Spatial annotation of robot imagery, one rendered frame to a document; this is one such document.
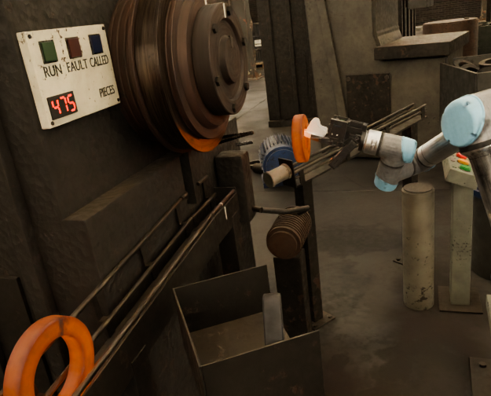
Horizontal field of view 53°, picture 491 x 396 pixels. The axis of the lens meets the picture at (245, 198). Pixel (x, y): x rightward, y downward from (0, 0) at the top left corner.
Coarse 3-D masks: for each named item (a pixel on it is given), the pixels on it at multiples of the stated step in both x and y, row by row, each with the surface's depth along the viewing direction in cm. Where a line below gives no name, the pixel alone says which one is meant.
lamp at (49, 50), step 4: (44, 44) 93; (48, 44) 94; (52, 44) 95; (44, 48) 93; (48, 48) 94; (52, 48) 95; (44, 52) 93; (48, 52) 94; (52, 52) 95; (56, 52) 96; (44, 56) 93; (48, 56) 94; (52, 56) 95; (56, 56) 96; (48, 60) 94; (52, 60) 95
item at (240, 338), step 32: (192, 288) 101; (224, 288) 103; (256, 288) 105; (192, 320) 103; (224, 320) 105; (256, 320) 105; (192, 352) 82; (224, 352) 98; (256, 352) 78; (288, 352) 80; (320, 352) 82; (224, 384) 78; (256, 384) 80; (288, 384) 82; (320, 384) 84
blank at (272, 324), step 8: (264, 296) 88; (272, 296) 87; (280, 296) 88; (264, 304) 85; (272, 304) 85; (280, 304) 85; (264, 312) 84; (272, 312) 84; (280, 312) 84; (264, 320) 83; (272, 320) 83; (280, 320) 83; (264, 328) 82; (272, 328) 82; (280, 328) 82; (264, 336) 82; (272, 336) 81; (280, 336) 81
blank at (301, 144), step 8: (296, 120) 154; (304, 120) 157; (296, 128) 153; (304, 128) 157; (296, 136) 152; (304, 136) 162; (296, 144) 153; (304, 144) 156; (296, 152) 154; (304, 152) 155; (296, 160) 158; (304, 160) 157
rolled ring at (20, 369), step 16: (48, 320) 81; (64, 320) 83; (32, 336) 77; (48, 336) 79; (64, 336) 86; (80, 336) 87; (16, 352) 76; (32, 352) 76; (80, 352) 88; (16, 368) 74; (32, 368) 76; (80, 368) 88; (16, 384) 74; (32, 384) 76; (64, 384) 87
